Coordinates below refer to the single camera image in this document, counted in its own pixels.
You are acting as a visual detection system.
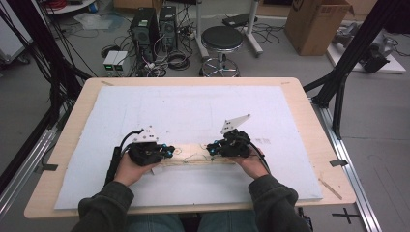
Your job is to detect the black frame with cables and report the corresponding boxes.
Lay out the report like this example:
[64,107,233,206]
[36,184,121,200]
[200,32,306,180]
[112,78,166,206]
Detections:
[0,0,93,130]

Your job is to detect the black round stool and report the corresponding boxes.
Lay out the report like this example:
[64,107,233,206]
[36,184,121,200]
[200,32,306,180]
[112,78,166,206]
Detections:
[198,25,246,77]

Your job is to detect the black tape cross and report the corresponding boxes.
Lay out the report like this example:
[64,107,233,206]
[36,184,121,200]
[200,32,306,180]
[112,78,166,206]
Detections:
[332,207,361,225]

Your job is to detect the person's legs in jeans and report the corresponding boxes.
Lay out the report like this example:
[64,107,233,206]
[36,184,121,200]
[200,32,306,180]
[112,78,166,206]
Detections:
[127,212,259,232]

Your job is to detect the black metal frame stand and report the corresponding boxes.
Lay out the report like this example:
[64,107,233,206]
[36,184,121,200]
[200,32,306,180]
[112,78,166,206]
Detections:
[303,0,404,140]

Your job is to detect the white panel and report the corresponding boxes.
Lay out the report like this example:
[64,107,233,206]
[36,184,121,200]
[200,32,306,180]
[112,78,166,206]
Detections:
[0,6,33,64]

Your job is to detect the white board with machine parts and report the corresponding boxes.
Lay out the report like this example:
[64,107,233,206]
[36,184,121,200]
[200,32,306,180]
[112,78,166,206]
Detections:
[326,22,407,75]

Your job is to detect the thin wooden stick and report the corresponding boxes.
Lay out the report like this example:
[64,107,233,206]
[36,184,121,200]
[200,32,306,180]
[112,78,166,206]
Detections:
[318,178,343,201]

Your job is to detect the white power supply box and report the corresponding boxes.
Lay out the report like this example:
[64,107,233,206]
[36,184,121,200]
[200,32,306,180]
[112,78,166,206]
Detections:
[102,50,120,73]
[112,50,130,73]

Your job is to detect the person's right hand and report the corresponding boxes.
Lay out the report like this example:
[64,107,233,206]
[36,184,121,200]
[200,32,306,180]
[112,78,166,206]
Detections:
[226,148,270,181]

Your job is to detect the flat black device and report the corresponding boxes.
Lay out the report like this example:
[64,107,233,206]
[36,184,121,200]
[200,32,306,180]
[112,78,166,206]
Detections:
[221,13,259,28]

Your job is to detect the brown cardboard box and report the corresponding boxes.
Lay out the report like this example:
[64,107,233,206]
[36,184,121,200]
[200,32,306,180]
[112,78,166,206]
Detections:
[283,0,356,57]

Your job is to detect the large black computer tower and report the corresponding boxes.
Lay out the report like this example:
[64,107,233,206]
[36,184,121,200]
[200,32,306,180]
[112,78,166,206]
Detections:
[130,7,161,62]

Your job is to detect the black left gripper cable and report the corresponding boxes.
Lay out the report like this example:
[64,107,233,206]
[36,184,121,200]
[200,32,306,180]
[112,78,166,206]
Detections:
[104,129,144,187]

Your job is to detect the cream cloth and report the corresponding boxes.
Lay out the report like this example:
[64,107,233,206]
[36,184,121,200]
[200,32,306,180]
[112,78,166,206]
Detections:
[151,143,238,175]

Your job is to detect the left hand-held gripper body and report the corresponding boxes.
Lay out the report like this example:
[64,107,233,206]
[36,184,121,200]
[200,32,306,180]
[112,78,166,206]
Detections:
[128,125,165,167]

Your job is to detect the white foam mat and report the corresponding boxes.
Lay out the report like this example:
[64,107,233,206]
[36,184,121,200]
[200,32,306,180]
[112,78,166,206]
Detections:
[53,85,324,211]

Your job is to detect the person's left hand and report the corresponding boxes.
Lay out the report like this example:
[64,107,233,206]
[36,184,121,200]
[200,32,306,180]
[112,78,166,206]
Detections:
[114,154,161,188]

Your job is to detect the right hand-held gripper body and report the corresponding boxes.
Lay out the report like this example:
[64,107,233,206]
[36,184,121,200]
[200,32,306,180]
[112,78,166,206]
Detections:
[214,113,251,159]

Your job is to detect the aluminium rail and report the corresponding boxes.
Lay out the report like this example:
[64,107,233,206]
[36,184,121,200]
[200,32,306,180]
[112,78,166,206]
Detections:
[0,127,59,220]
[310,98,383,232]

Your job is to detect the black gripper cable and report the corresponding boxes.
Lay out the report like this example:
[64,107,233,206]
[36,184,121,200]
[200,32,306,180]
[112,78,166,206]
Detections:
[248,141,313,231]
[104,129,144,187]

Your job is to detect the white round table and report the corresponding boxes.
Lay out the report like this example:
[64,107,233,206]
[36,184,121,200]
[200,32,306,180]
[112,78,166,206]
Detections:
[43,0,98,15]

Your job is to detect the clear plastic sheet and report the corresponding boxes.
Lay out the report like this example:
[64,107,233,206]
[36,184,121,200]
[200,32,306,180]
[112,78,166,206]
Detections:
[73,13,125,32]

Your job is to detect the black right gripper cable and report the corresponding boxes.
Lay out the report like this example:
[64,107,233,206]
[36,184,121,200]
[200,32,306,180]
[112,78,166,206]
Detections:
[248,141,313,231]

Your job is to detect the coil of black cables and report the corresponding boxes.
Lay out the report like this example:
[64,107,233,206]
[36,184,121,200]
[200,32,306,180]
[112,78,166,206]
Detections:
[167,51,191,72]

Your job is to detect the slim black computer tower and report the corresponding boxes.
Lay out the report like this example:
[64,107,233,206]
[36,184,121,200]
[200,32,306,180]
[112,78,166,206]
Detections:
[158,5,179,52]

